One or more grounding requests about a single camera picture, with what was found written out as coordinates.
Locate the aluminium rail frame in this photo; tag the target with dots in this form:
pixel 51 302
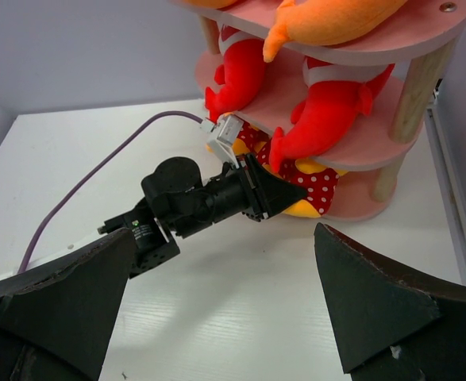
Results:
pixel 449 181

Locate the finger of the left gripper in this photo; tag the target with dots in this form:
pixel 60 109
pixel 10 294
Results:
pixel 273 194

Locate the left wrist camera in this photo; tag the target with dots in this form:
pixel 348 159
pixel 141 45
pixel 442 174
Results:
pixel 232 160

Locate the orange shark plush facing camera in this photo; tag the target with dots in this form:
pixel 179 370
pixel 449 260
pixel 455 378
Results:
pixel 212 4

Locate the red shark plush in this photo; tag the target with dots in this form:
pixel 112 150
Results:
pixel 337 95
pixel 241 74

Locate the red shark plush front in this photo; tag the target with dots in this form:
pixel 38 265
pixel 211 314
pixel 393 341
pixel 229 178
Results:
pixel 337 95

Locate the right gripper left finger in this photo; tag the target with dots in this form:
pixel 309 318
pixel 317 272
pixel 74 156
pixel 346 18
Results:
pixel 56 320

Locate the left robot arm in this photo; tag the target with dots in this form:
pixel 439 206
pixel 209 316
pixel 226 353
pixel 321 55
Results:
pixel 176 203

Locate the yellow plush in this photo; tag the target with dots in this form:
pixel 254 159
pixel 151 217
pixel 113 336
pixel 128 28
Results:
pixel 222 137
pixel 253 140
pixel 319 181

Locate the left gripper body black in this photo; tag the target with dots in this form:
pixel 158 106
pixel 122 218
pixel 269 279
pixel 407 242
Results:
pixel 234 192

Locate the orange shark plush back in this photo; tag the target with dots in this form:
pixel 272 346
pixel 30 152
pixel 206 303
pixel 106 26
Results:
pixel 325 23

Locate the pink three-tier shelf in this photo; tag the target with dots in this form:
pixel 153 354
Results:
pixel 418 39

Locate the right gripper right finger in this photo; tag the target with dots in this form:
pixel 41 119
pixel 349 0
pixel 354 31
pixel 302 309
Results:
pixel 390 321

